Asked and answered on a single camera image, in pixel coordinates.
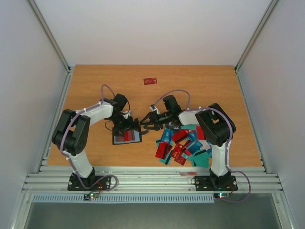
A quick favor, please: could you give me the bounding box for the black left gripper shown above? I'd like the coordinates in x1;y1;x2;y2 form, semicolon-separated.
109;114;142;136

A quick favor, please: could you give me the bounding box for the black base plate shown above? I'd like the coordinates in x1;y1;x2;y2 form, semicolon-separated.
193;176;238;192
67;173;112;191

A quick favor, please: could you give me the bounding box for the left aluminium corner post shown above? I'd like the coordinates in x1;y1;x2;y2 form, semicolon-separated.
27;0;71;73

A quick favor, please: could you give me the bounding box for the right controller board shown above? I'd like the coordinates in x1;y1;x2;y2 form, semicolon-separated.
214;192;231;199

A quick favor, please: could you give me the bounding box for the grey slotted cable duct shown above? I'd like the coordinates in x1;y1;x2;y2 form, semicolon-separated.
32;193;214;204

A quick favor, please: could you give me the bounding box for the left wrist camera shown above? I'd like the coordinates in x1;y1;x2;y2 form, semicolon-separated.
122;111;131;119

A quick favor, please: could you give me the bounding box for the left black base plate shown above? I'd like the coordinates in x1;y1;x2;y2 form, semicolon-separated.
67;173;112;191

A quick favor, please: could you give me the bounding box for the teal card stripe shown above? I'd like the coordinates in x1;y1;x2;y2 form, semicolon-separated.
191;150;210;168
159;153;172;166

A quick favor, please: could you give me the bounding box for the right aluminium corner post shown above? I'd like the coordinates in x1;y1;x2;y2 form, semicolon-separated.
234;0;280;74

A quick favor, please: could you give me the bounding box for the aluminium rail frame front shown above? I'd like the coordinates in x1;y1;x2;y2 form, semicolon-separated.
22;166;283;194

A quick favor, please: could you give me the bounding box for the lone red card far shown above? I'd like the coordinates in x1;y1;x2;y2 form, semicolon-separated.
143;78;157;85

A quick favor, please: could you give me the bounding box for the red card black stripe upright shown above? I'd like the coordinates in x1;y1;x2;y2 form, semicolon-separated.
155;142;173;159

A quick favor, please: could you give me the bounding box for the black leather card holder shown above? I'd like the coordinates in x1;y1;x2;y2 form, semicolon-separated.
112;128;142;145

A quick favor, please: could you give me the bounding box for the red chip card bottom centre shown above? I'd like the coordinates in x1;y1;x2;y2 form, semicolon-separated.
171;144;183;160

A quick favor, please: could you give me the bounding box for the left controller board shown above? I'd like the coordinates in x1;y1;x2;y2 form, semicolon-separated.
83;193;99;201

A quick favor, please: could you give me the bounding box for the controller board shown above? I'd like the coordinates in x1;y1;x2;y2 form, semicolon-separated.
83;193;99;201
214;192;231;199

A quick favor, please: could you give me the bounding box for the white patterned card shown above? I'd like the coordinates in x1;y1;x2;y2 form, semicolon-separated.
199;140;212;153

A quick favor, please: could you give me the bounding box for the blue card under red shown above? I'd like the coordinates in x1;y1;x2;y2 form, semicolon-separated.
160;128;174;144

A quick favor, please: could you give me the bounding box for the red VIP card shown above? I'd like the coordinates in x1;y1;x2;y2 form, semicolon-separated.
113;136;125;144
124;130;135;142

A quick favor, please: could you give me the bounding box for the teal VIP chip card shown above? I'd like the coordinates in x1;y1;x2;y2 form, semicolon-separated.
180;124;197;131

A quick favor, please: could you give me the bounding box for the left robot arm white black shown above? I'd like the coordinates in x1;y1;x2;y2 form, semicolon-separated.
51;94;142;190

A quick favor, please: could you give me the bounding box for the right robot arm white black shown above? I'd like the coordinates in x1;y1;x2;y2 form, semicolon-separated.
140;95;236;190

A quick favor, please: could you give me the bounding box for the teal card stripe bottom centre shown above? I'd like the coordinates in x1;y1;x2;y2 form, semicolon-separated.
159;153;172;166

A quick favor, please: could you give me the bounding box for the teal card stripe bottom right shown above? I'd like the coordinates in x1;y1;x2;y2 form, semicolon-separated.
191;150;210;168

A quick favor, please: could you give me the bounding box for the red card stripe right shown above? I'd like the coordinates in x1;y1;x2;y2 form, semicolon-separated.
196;125;206;140

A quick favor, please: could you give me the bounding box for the aluminium corner post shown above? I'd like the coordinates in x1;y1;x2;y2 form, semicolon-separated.
27;0;71;73
234;0;280;74

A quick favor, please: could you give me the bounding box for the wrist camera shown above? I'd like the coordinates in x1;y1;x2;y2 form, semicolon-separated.
122;111;131;119
150;104;160;114

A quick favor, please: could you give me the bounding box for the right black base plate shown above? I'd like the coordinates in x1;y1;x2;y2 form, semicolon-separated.
193;176;238;192

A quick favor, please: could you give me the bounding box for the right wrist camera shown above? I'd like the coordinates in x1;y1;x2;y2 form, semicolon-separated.
150;104;160;114

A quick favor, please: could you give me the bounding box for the red card stripe centre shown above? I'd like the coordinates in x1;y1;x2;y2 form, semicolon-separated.
172;129;189;144

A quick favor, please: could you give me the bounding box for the blue card centre right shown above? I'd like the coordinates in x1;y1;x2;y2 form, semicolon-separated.
188;131;198;141

